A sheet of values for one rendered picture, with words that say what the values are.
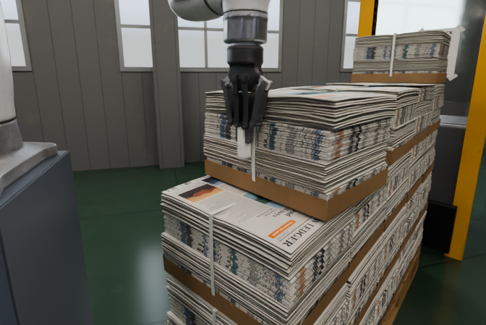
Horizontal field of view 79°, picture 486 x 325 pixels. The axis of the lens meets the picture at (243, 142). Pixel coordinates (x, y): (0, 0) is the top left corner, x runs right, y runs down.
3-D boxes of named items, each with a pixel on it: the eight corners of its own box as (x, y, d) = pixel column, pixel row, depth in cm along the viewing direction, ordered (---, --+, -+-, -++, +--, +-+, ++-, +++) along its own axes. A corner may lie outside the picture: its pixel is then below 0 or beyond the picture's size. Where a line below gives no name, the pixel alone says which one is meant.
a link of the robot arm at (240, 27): (243, 21, 65) (243, 49, 66) (212, 14, 58) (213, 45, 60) (277, 16, 59) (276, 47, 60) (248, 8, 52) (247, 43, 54)
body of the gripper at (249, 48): (273, 45, 60) (271, 91, 62) (241, 48, 65) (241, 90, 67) (249, 42, 54) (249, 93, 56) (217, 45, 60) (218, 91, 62)
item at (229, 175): (204, 174, 81) (204, 158, 80) (272, 155, 100) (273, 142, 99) (244, 190, 70) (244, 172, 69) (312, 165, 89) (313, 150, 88)
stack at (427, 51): (334, 264, 175) (352, 35, 147) (354, 243, 197) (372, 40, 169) (406, 295, 151) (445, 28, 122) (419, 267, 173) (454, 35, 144)
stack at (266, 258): (173, 444, 90) (155, 189, 72) (335, 264, 176) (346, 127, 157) (278, 584, 65) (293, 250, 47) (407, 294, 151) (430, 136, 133)
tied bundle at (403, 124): (284, 148, 113) (286, 86, 108) (320, 136, 135) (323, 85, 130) (390, 167, 89) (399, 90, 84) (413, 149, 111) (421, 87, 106)
